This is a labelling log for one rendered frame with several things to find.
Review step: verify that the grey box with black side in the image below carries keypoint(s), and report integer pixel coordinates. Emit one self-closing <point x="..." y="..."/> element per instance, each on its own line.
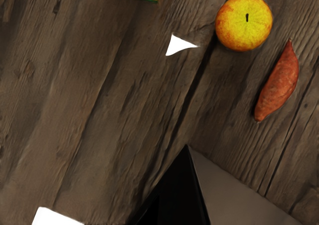
<point x="224" y="200"/>

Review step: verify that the yellow red apple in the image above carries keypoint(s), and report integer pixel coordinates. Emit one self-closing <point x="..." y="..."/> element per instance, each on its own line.
<point x="243" y="23"/>

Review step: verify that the brown sweet potato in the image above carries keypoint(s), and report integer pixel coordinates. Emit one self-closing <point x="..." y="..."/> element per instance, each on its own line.
<point x="277" y="85"/>

